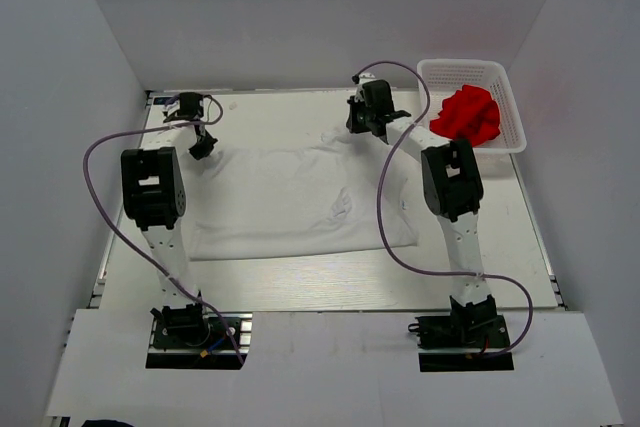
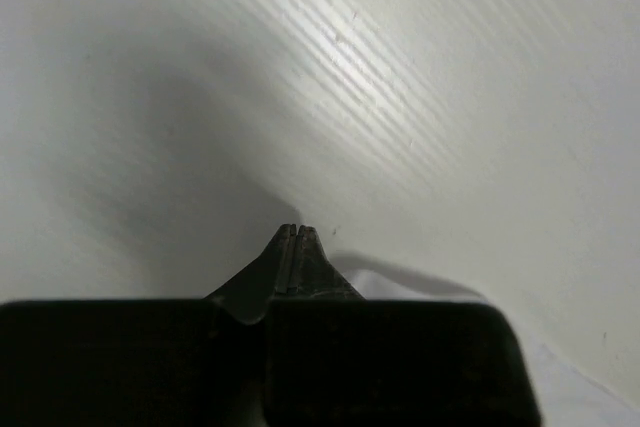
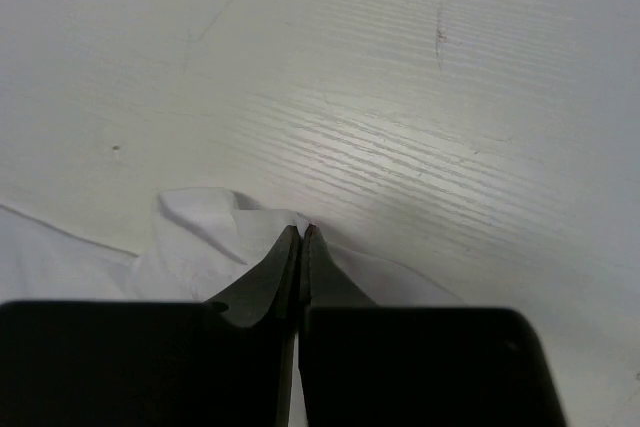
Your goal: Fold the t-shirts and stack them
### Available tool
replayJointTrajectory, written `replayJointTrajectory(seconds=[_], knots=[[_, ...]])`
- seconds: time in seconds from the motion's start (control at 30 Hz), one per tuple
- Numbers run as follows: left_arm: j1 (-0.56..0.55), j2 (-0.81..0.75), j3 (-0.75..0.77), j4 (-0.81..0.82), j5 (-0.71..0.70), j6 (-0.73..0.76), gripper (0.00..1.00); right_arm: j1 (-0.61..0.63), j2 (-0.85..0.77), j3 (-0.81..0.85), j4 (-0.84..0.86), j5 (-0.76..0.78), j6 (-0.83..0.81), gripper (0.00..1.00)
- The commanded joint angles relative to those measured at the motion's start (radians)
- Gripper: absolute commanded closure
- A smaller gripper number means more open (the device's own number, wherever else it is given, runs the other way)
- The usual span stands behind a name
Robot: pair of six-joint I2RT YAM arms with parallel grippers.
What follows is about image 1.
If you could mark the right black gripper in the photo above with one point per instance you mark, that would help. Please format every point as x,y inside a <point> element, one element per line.
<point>354,126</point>

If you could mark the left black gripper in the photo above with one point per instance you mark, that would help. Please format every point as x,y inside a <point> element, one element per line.
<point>205,149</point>

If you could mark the white t shirt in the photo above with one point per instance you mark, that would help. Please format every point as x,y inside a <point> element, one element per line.
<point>332,197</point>

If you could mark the red t shirt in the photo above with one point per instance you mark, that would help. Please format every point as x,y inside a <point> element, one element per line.
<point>470,113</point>

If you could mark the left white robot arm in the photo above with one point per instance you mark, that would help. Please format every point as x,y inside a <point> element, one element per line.
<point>154,194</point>

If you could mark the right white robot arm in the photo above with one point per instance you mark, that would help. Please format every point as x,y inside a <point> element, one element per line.
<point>452,189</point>

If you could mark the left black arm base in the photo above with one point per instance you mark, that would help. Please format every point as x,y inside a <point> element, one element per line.
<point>192,338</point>

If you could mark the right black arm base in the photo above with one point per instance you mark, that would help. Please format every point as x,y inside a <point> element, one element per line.
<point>443,349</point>

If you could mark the blue table label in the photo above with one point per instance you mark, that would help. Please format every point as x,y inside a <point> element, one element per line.
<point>164,101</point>

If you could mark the white plastic basket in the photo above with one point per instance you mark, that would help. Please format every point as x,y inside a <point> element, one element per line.
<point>444,77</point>

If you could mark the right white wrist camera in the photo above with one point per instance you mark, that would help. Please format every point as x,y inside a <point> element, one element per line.
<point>359,92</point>

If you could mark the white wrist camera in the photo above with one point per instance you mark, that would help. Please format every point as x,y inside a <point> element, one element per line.
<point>359,92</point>
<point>170,108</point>

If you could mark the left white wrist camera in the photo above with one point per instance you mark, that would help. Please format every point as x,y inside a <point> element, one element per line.
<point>170,108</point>

